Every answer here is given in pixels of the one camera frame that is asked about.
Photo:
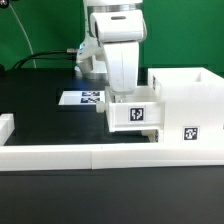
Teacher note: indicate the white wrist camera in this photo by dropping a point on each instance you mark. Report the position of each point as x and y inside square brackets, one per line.
[120, 26]

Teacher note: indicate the white fence front rail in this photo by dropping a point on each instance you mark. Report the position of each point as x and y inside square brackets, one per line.
[108, 156]

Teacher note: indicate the white drawer cabinet frame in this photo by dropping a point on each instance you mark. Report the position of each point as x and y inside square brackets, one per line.
[193, 104]

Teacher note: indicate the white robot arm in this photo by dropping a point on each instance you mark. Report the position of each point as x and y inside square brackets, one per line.
[90, 56]

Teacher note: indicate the white fence left rail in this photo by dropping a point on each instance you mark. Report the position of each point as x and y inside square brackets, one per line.
[6, 127]

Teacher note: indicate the white fence rail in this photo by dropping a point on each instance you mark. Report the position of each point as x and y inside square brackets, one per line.
[108, 156]
[6, 127]

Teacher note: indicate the white drawer box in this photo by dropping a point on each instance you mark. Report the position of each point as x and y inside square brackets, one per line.
[142, 110]
[154, 136]

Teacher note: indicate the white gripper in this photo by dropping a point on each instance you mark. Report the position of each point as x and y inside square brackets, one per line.
[122, 60]

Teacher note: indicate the paper sheet with markers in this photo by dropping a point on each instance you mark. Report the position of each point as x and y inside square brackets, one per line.
[81, 97]

